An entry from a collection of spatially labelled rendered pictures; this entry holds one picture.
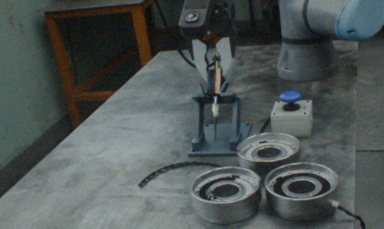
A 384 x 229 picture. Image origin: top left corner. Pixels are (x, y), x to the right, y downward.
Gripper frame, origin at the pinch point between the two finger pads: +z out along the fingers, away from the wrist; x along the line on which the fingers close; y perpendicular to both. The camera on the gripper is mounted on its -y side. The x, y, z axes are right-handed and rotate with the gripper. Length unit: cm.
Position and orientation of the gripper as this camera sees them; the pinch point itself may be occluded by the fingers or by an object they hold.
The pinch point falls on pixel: (216, 77)
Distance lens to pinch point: 100.2
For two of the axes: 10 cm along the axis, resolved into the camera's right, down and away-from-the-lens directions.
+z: 1.5, 9.1, 3.8
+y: 2.6, -4.1, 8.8
